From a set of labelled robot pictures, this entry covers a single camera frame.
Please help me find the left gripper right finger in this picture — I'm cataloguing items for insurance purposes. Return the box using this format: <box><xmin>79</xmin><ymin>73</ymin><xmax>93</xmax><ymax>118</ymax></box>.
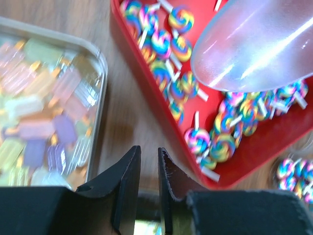
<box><xmin>158</xmin><ymin>148</ymin><xmax>313</xmax><ymax>235</ymax></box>

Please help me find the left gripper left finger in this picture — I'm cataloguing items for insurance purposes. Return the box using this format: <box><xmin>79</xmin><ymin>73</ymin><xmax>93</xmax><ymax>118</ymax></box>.
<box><xmin>0</xmin><ymin>145</ymin><xmax>141</xmax><ymax>235</ymax></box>

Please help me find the red tin of lollipops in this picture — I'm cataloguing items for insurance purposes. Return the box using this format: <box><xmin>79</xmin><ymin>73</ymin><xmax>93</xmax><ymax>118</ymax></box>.
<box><xmin>110</xmin><ymin>0</ymin><xmax>313</xmax><ymax>189</ymax></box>

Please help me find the silver tin of gummies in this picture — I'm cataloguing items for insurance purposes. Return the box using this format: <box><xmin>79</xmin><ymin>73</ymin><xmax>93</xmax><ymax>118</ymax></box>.
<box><xmin>0</xmin><ymin>17</ymin><xmax>108</xmax><ymax>190</ymax></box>

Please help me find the clear plastic scoop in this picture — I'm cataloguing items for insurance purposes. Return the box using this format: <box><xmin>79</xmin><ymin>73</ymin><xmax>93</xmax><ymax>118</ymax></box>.
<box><xmin>191</xmin><ymin>0</ymin><xmax>313</xmax><ymax>92</ymax></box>

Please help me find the glass goblet jar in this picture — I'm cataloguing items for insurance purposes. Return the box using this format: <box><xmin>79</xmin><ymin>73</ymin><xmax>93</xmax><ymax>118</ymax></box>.
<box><xmin>269</xmin><ymin>134</ymin><xmax>313</xmax><ymax>211</ymax></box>

